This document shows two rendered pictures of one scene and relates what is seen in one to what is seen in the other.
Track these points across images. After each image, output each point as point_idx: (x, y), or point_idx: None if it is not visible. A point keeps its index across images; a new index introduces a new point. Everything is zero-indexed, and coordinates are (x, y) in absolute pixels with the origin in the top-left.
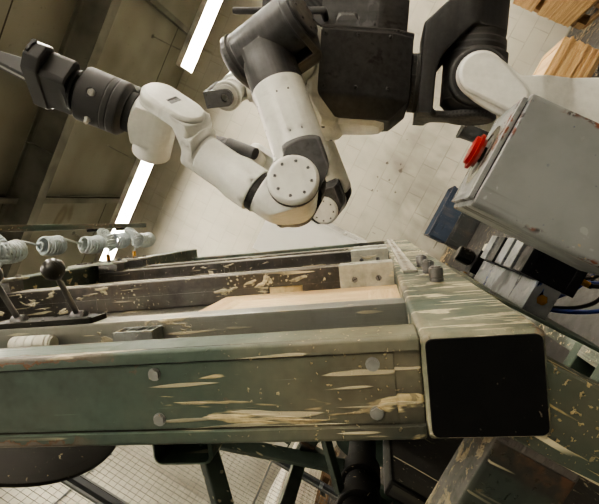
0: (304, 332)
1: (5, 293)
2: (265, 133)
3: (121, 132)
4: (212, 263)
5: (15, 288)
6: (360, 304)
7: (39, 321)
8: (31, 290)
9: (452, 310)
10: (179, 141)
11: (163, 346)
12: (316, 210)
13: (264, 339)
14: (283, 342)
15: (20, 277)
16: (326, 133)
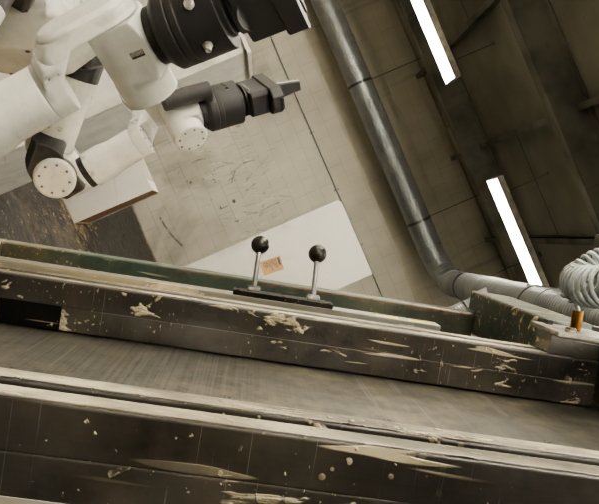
0: (59, 249)
1: (313, 271)
2: (84, 116)
3: (209, 128)
4: (338, 416)
5: (540, 343)
6: None
7: (282, 294)
8: (504, 342)
9: None
10: (153, 137)
11: (132, 259)
12: (33, 181)
13: (80, 251)
14: (71, 249)
15: (548, 327)
16: None
